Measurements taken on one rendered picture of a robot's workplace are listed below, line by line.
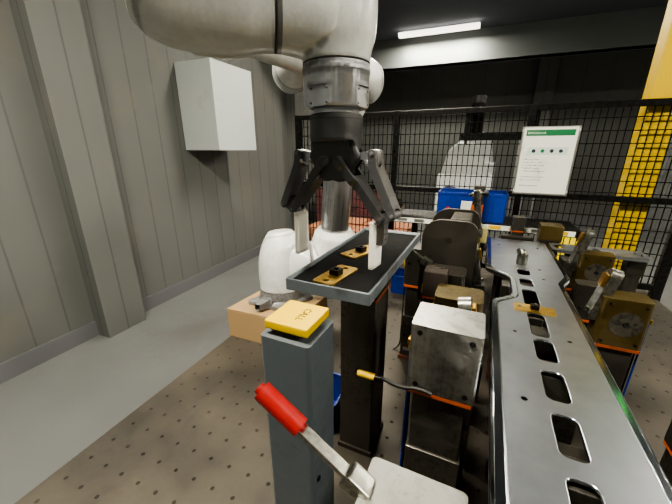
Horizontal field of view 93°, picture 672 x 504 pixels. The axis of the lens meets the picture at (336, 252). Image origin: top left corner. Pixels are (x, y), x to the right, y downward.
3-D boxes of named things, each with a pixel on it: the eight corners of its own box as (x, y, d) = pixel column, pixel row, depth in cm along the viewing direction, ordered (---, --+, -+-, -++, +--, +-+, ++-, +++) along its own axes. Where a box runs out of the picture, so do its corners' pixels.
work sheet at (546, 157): (566, 196, 148) (582, 125, 138) (511, 193, 157) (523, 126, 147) (565, 195, 149) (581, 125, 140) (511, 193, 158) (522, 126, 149)
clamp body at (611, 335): (628, 439, 76) (677, 308, 65) (568, 422, 80) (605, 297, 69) (618, 419, 81) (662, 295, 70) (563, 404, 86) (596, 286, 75)
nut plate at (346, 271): (331, 287, 47) (331, 279, 47) (311, 281, 49) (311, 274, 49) (358, 269, 54) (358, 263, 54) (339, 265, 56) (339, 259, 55)
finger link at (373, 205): (344, 161, 47) (350, 154, 47) (387, 221, 46) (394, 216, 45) (330, 161, 44) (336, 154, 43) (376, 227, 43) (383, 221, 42)
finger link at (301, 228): (297, 212, 50) (293, 212, 51) (298, 254, 53) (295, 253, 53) (308, 209, 53) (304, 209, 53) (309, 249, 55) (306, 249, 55)
